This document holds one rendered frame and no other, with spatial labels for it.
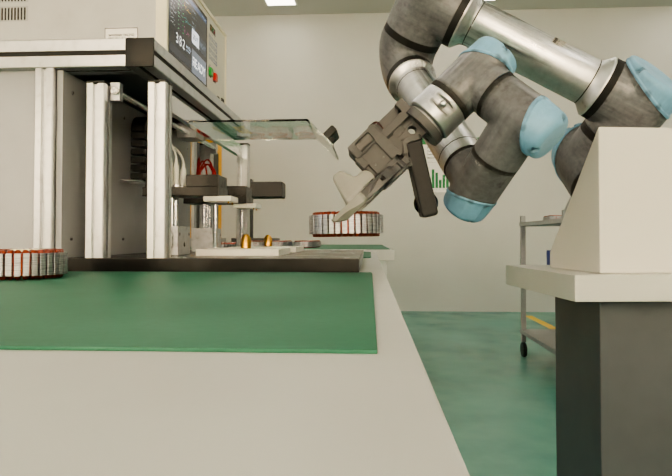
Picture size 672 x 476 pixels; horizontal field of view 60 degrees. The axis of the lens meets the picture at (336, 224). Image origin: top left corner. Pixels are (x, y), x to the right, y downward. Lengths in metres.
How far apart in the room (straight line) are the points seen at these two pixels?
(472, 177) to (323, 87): 5.81
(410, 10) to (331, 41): 5.67
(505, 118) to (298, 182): 5.71
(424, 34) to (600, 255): 0.50
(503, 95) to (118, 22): 0.70
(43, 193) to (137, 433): 0.87
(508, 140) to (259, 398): 0.70
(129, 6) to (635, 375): 1.07
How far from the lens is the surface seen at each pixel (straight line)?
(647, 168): 1.02
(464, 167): 0.90
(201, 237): 1.36
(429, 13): 1.13
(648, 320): 1.06
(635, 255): 1.00
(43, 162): 1.04
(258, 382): 0.23
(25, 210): 1.05
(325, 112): 6.59
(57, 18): 1.24
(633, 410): 1.07
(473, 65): 0.89
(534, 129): 0.84
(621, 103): 1.15
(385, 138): 0.86
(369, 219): 0.83
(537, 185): 6.70
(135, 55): 1.00
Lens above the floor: 0.80
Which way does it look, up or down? 1 degrees up
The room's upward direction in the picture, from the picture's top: straight up
